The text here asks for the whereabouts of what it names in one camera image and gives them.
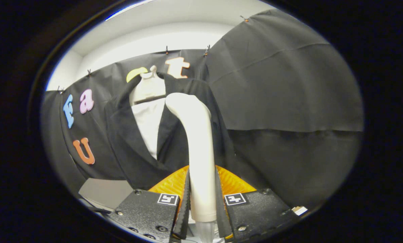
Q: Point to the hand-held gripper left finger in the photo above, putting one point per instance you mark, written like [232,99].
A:
[185,209]

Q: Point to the black blazer jacket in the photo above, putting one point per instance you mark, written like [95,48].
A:
[127,145]

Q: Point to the white mannequin torso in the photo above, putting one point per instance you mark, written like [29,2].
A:
[149,125]

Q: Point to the grey cabinet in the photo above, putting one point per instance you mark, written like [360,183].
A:
[103,190]

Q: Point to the white garment steamer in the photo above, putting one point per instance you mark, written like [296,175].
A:
[199,155]

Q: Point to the black backdrop cloth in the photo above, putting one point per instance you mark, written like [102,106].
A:
[289,84]

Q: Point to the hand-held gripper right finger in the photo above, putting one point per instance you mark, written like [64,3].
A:
[220,209]

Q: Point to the row of small backdrop clips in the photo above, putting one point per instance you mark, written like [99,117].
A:
[166,50]

